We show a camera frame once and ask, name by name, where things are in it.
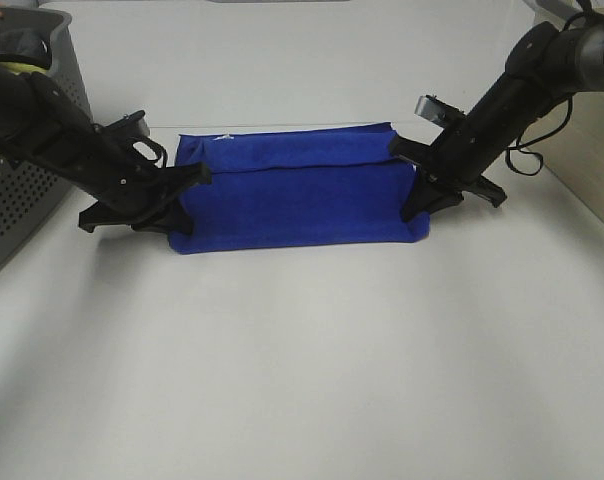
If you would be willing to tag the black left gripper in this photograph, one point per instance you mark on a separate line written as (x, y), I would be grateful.
(142, 191)

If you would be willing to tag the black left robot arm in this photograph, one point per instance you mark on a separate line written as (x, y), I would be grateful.
(41, 125)

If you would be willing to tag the yellow-green towel in basket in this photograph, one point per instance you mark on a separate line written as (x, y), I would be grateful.
(22, 68)

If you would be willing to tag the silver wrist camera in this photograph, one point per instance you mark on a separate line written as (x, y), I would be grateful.
(131, 125)
(432, 109)

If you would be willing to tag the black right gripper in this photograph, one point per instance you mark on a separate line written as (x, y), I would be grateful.
(447, 168)

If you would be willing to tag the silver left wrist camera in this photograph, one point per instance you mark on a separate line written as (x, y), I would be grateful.
(131, 125)

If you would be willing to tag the beige storage box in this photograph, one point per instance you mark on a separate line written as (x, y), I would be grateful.
(576, 154)

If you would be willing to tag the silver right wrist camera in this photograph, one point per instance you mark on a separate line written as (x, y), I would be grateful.
(432, 109)

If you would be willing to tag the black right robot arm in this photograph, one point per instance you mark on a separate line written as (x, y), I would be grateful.
(547, 67)

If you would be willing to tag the grey perforated laundry basket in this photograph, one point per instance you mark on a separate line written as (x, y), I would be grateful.
(29, 194)

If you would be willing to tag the blue microfiber towel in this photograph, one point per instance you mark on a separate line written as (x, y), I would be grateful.
(297, 188)

